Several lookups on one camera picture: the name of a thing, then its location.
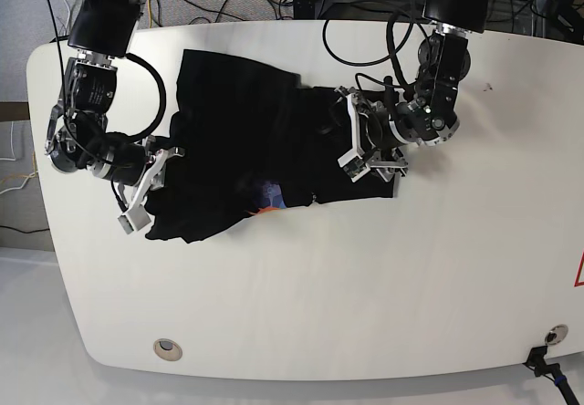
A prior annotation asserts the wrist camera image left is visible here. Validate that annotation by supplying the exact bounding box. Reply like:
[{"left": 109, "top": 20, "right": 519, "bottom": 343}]
[{"left": 118, "top": 206, "right": 151, "bottom": 234}]

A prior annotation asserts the silver table grommet right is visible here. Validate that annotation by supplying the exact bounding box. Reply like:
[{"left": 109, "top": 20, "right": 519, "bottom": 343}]
[{"left": 545, "top": 324, "right": 568, "bottom": 346}]

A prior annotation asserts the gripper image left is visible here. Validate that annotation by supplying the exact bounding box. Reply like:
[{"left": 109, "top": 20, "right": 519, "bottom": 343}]
[{"left": 89, "top": 143, "right": 185, "bottom": 213}]

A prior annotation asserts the silver table grommet left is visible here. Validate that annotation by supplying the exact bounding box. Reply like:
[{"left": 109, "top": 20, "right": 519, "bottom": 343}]
[{"left": 153, "top": 338, "right": 183, "bottom": 362}]

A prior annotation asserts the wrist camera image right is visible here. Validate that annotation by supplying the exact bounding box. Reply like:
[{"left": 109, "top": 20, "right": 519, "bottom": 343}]
[{"left": 338, "top": 150, "right": 370, "bottom": 182}]

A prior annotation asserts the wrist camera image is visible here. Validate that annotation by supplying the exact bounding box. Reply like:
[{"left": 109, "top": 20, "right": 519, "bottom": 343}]
[
  {"left": 118, "top": 206, "right": 151, "bottom": 234},
  {"left": 338, "top": 150, "right": 370, "bottom": 182}
]

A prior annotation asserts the silver table grommet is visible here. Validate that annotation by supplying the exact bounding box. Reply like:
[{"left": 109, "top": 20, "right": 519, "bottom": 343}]
[
  {"left": 153, "top": 338, "right": 183, "bottom": 362},
  {"left": 545, "top": 324, "right": 568, "bottom": 346}
]

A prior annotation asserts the black T-shirt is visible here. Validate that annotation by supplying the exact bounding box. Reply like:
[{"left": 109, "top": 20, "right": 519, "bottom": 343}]
[{"left": 145, "top": 49, "right": 394, "bottom": 243}]

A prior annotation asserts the robot arm image left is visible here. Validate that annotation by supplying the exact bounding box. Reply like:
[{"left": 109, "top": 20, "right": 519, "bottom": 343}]
[{"left": 45, "top": 0, "right": 170, "bottom": 213}]

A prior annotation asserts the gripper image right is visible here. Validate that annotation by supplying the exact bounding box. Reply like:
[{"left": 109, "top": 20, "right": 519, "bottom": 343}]
[{"left": 335, "top": 86, "right": 460, "bottom": 182}]

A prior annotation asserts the black clamp with cable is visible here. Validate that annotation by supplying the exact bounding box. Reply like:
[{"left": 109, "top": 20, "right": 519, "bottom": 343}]
[{"left": 524, "top": 346, "right": 579, "bottom": 405}]

